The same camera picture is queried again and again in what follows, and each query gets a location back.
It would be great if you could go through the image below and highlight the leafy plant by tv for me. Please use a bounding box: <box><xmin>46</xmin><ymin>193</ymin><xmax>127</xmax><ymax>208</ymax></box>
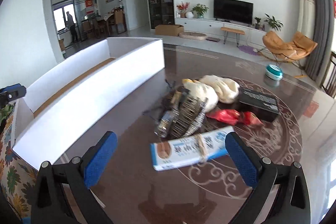
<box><xmin>264</xmin><ymin>14</ymin><xmax>284</xmax><ymax>31</ymax></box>

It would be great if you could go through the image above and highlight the red flower vase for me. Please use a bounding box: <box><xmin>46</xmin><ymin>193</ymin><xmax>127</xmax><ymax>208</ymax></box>
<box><xmin>177</xmin><ymin>2</ymin><xmax>190</xmax><ymax>18</ymax></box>

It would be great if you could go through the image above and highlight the red candy pouch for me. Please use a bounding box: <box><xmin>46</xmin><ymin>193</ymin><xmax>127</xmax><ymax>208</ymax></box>
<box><xmin>206</xmin><ymin>109</ymin><xmax>264</xmax><ymax>126</ymax></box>

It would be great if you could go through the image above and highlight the cream knit glove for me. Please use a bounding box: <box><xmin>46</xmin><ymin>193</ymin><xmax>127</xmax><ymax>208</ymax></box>
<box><xmin>182</xmin><ymin>79</ymin><xmax>219</xmax><ymax>112</ymax></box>
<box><xmin>199</xmin><ymin>75</ymin><xmax>240</xmax><ymax>104</ymax></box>

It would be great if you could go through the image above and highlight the person in dark clothes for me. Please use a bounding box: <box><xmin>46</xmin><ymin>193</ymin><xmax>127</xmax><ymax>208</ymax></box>
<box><xmin>66</xmin><ymin>11</ymin><xmax>78</xmax><ymax>43</ymax></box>

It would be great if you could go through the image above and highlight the wooden bench stool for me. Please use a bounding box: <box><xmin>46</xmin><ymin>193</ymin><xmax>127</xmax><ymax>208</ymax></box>
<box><xmin>220</xmin><ymin>27</ymin><xmax>246</xmax><ymax>47</ymax></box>

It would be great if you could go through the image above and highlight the wooden chair by window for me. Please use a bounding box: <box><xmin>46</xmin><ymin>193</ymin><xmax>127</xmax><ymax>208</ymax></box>
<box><xmin>320</xmin><ymin>51</ymin><xmax>336</xmax><ymax>99</ymax></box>

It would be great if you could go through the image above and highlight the orange lounge chair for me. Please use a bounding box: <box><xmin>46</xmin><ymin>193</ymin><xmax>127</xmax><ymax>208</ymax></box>
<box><xmin>257</xmin><ymin>31</ymin><xmax>317</xmax><ymax>68</ymax></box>

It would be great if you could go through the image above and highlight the grey curtain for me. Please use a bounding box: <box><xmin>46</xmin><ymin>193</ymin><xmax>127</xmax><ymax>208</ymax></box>
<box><xmin>305</xmin><ymin>0</ymin><xmax>334</xmax><ymax>85</ymax></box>

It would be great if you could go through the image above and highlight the green potted plant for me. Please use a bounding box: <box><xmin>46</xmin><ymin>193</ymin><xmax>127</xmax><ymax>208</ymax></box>
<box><xmin>191</xmin><ymin>3</ymin><xmax>209</xmax><ymax>18</ymax></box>

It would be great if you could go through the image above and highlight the white cardboard box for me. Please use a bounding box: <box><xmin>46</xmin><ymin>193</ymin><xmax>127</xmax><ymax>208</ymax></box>
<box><xmin>11</xmin><ymin>37</ymin><xmax>165</xmax><ymax>169</ymax></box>

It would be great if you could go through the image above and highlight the gold cosmetic tube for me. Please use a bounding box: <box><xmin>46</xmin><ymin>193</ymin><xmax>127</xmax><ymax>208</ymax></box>
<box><xmin>154</xmin><ymin>91</ymin><xmax>182</xmax><ymax>138</ymax></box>

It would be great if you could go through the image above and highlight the dining table with chairs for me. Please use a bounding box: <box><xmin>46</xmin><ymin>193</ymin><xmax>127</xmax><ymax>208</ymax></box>
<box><xmin>79</xmin><ymin>8</ymin><xmax>127</xmax><ymax>38</ymax></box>

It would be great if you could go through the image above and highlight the brown cardboard carton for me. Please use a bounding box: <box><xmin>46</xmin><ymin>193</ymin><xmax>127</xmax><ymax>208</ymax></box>
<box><xmin>155</xmin><ymin>24</ymin><xmax>184</xmax><ymax>36</ymax></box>

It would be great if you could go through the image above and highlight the rhinestone gold hair clip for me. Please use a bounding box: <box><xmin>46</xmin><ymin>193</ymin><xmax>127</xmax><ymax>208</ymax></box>
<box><xmin>169</xmin><ymin>94</ymin><xmax>208</xmax><ymax>139</ymax></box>

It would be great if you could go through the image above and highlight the blue white medicine box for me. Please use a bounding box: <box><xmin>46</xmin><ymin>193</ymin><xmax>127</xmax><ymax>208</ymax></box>
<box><xmin>150</xmin><ymin>126</ymin><xmax>234</xmax><ymax>171</ymax></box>

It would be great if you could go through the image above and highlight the black rectangular box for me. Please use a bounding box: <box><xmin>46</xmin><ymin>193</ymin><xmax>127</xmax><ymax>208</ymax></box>
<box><xmin>237</xmin><ymin>88</ymin><xmax>280</xmax><ymax>123</ymax></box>

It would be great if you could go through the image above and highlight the beige pet bed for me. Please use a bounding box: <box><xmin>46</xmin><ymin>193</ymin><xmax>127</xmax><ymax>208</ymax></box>
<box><xmin>179</xmin><ymin>32</ymin><xmax>207</xmax><ymax>40</ymax></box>

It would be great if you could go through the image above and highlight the white tv console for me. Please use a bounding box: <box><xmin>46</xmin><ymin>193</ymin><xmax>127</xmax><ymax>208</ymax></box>
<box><xmin>174</xmin><ymin>17</ymin><xmax>268</xmax><ymax>47</ymax></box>

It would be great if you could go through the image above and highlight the black flat television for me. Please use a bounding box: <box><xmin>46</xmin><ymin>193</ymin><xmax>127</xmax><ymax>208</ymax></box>
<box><xmin>214</xmin><ymin>0</ymin><xmax>253</xmax><ymax>24</ymax></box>

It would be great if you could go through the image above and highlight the teal white round container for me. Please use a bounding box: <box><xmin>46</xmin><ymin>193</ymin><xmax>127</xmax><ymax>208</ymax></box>
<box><xmin>265</xmin><ymin>64</ymin><xmax>283</xmax><ymax>81</ymax></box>

